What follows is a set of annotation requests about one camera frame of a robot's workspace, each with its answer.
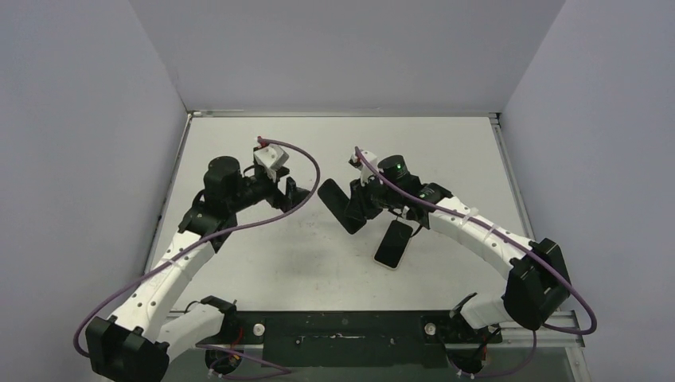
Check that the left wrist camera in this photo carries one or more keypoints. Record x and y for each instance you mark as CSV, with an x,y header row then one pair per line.
x,y
271,158

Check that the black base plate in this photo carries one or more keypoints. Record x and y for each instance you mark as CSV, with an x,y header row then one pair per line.
x,y
350,354

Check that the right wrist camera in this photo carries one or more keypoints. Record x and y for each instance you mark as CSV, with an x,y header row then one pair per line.
x,y
364,161

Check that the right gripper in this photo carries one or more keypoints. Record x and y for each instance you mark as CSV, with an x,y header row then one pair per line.
x,y
360,197

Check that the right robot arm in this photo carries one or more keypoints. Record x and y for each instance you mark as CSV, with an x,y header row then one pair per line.
x,y
536,275

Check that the aluminium frame rail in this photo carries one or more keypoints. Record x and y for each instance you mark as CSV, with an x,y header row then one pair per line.
x,y
559,329

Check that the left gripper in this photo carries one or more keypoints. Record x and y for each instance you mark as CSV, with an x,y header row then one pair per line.
x,y
294,194

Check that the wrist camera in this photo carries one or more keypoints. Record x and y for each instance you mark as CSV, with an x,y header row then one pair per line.
x,y
364,161
271,158

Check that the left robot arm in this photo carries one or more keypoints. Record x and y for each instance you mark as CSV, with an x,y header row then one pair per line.
x,y
137,342

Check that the phone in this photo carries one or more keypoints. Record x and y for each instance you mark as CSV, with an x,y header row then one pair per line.
x,y
393,245

